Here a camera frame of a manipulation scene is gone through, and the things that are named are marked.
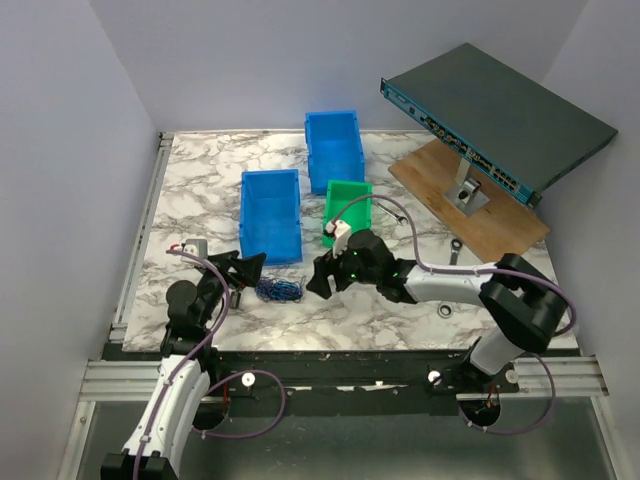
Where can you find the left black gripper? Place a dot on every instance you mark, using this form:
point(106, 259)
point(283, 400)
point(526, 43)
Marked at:
point(249, 269)

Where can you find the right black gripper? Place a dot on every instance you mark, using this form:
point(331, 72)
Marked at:
point(324, 264)

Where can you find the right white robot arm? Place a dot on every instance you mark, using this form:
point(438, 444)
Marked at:
point(526, 307)

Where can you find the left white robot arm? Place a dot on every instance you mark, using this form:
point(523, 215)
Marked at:
point(188, 365)

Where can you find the black socket tool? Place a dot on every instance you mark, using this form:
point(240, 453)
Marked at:
point(235, 298)

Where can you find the near blue bin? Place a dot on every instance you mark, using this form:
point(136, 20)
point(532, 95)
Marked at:
point(270, 216)

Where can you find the blue bin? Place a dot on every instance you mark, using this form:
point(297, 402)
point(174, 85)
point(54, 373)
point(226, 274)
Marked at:
point(270, 216)
point(335, 150)

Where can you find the green bin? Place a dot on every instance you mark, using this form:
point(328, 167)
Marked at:
point(339, 194)

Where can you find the open-end wrench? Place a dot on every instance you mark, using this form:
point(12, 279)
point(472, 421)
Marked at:
point(399, 219)

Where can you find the ratchet wrench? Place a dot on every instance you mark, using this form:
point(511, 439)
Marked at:
point(456, 247)

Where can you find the far blue bin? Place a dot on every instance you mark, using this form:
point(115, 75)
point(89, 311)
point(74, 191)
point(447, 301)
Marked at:
point(335, 150)

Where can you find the wooden board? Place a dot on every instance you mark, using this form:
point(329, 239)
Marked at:
point(502, 226)

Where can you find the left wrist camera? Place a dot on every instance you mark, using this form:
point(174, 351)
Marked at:
point(193, 246)

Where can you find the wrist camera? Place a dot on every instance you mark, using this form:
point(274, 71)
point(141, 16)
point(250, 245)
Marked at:
point(193, 246)
point(339, 232)

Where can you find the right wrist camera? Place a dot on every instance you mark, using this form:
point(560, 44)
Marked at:
point(339, 232)

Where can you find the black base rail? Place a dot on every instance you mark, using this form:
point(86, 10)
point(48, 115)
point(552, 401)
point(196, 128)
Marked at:
point(350, 383)

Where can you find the metal stand bracket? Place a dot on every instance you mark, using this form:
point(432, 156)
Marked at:
point(466, 194)

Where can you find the aluminium frame rail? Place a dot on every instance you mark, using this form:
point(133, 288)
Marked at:
point(128, 290)

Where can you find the network switch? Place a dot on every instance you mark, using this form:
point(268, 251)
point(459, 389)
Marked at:
point(515, 131)

